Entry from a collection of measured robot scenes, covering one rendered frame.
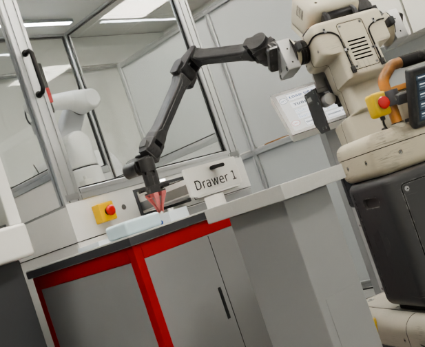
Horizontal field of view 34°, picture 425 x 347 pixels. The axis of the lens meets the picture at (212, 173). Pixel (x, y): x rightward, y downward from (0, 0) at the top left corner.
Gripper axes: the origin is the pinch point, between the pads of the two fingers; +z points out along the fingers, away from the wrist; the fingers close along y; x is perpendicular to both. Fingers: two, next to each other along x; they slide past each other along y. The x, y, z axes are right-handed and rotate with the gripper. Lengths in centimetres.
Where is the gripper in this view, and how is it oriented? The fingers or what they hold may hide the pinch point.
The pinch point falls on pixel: (160, 210)
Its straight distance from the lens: 257.8
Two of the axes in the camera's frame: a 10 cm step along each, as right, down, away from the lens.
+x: 5.6, -2.1, -8.0
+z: 2.8, 9.6, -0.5
